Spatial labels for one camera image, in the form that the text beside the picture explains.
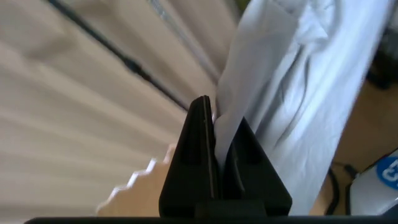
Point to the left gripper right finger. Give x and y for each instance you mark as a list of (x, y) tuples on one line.
[(258, 183)]

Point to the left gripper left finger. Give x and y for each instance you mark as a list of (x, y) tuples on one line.
[(189, 177)]

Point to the black clothes rack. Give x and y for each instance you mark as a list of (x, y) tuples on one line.
[(133, 66)]

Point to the pale grey garment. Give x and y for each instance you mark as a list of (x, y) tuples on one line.
[(295, 93)]

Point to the beige curtain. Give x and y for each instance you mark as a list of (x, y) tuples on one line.
[(62, 109)]

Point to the metal curtain wand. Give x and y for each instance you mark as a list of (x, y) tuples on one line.
[(186, 37)]

